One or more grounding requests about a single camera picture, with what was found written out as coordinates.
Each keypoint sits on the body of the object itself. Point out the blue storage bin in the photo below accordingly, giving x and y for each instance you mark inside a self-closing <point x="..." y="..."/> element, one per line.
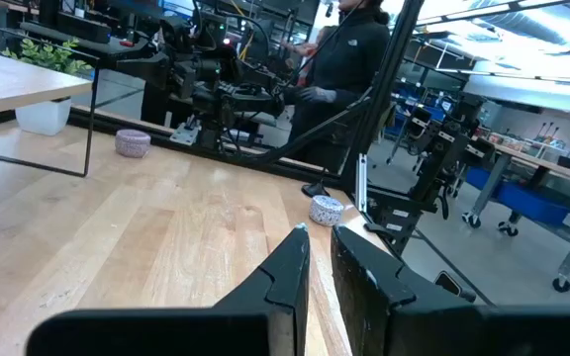
<point x="517" y="198"/>

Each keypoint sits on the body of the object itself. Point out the grey workbench on casters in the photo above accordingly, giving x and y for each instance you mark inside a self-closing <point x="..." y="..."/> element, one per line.
<point x="537" y="165"/>

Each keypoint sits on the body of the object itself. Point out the white blue-patterned candle holder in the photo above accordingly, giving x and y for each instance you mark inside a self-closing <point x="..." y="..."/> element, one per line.
<point x="325" y="211"/>

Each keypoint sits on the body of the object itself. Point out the dark grey desk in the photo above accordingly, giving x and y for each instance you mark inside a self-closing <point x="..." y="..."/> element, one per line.
<point x="107" y="49"/>

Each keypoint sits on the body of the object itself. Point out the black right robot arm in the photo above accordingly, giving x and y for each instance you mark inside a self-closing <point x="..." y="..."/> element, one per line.
<point x="201" y="74"/>

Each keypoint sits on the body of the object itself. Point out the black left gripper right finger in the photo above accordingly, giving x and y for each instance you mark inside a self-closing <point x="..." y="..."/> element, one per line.
<point x="374" y="306"/>

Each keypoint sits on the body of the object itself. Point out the pink speckled candle holder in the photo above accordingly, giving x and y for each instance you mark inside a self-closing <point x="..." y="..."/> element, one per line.
<point x="132" y="144"/>

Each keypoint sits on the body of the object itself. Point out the wooden shelf with black frame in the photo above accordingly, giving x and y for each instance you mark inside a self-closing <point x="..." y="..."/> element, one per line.
<point x="18" y="84"/>

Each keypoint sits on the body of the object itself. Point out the silver aluminium bar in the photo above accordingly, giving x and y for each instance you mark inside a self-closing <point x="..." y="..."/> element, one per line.
<point x="361" y="183"/>

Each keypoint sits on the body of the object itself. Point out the green plant in white pot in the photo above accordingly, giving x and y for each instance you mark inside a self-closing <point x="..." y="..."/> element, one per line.
<point x="42" y="116"/>

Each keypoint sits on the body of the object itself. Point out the grey table-level camera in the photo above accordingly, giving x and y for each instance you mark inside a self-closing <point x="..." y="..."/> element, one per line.
<point x="450" y="286"/>

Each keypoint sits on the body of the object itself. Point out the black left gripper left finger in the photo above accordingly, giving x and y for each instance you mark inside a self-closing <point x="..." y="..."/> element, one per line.
<point x="285" y="296"/>

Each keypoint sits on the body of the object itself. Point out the black aluminium rig frame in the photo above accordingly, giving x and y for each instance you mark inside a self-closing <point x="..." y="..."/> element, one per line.
<point x="366" y="126"/>

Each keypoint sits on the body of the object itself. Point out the small red object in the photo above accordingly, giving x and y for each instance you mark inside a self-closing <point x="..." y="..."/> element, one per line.
<point x="126" y="43"/>

